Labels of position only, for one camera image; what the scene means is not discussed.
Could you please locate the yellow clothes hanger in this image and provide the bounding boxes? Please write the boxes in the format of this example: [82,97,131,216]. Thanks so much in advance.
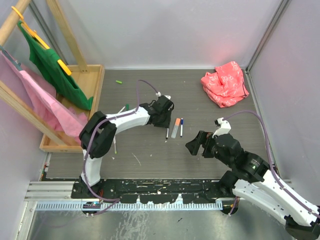
[11,6,72,76]

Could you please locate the white pen with lime end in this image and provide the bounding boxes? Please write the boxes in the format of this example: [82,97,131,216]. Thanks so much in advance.
[113,138,118,154]

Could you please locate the aluminium frame post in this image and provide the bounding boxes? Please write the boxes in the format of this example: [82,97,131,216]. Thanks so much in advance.
[244,0,293,73]

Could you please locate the white marker with blue end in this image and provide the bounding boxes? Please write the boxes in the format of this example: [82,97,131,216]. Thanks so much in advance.
[180,124,183,138]

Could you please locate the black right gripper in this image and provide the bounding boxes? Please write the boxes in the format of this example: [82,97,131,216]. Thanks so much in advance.
[185,129,233,168]

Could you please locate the wooden rack frame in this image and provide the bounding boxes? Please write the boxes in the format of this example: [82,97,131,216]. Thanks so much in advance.
[0,0,93,146]

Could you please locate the grey highlighter with orange tip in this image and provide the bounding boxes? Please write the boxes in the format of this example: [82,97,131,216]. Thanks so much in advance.
[171,125,179,139]

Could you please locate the grey slotted cable duct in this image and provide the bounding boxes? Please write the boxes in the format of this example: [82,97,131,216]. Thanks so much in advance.
[35,200,223,212]

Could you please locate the orange highlighter cap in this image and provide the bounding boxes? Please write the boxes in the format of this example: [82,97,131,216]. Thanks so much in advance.
[175,118,181,126]

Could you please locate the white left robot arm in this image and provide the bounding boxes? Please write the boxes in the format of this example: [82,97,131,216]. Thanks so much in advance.
[79,95,174,198]

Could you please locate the coral patterned cloth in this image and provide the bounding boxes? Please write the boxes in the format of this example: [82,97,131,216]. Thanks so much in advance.
[200,61,250,108]

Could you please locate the white pen with black end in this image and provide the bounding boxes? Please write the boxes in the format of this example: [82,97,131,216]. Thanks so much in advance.
[165,128,169,140]

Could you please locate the pink cloth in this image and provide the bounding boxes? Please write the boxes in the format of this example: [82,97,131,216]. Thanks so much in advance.
[0,52,88,143]

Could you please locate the blue-grey clothes hanger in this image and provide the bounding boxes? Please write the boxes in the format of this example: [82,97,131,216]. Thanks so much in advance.
[0,45,23,71]

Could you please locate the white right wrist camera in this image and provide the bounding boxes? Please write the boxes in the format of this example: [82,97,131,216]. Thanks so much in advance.
[212,117,232,139]

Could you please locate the wooden rack base tray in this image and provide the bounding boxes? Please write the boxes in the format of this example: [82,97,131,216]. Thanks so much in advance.
[39,64,105,153]

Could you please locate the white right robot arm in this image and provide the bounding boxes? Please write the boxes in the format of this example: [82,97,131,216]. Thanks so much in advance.
[185,131,320,240]

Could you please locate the green cloth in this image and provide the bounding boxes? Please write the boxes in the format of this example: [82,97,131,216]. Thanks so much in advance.
[17,21,94,110]

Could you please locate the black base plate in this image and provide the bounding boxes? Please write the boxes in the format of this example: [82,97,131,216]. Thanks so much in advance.
[71,177,241,205]

